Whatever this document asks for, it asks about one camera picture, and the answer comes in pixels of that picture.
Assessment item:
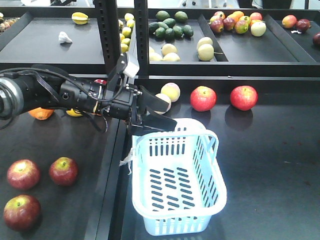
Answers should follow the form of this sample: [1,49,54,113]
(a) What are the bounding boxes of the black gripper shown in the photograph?
[99,83,177,135]

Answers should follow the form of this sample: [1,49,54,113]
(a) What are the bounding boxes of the light blue plastic basket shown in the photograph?
[124,118,227,236]

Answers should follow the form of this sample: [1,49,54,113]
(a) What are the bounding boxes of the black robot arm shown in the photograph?
[0,61,177,136]

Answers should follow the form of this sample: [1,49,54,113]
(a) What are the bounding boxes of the pale peach back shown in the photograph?
[160,82,181,103]

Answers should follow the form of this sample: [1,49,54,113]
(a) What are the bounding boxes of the red apple middle tray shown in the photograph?
[190,86,217,112]

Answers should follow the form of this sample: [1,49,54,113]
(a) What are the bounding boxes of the red apple tray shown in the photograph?
[190,86,217,112]
[230,85,258,111]

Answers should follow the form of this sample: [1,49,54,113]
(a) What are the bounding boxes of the yellow apple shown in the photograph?
[65,108,83,117]

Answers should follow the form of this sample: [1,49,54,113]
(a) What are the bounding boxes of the red apple right tray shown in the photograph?
[230,85,258,111]

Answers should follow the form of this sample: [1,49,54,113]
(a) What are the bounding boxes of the red apple front right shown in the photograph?
[49,156,79,187]

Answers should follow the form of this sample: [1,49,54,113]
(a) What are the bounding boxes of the red apple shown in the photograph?
[3,194,41,232]
[49,156,79,187]
[6,159,41,191]

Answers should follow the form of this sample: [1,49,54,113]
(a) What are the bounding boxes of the large orange right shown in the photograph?
[28,107,55,120]

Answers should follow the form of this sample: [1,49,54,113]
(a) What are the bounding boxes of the black wooden produce stand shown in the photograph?
[0,1,320,240]

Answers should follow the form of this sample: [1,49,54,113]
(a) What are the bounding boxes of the white garlic bulb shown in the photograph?
[58,31,73,44]

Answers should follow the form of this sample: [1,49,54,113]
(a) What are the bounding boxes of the yellow starfruit centre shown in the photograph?
[71,12,89,25]

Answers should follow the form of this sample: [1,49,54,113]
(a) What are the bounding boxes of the red apple lower left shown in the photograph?
[3,194,41,232]

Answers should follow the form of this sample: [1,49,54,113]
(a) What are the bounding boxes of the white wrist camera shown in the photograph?
[124,25,140,78]

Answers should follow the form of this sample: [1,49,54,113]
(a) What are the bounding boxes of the black upright post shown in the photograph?
[93,0,121,74]
[134,0,149,76]

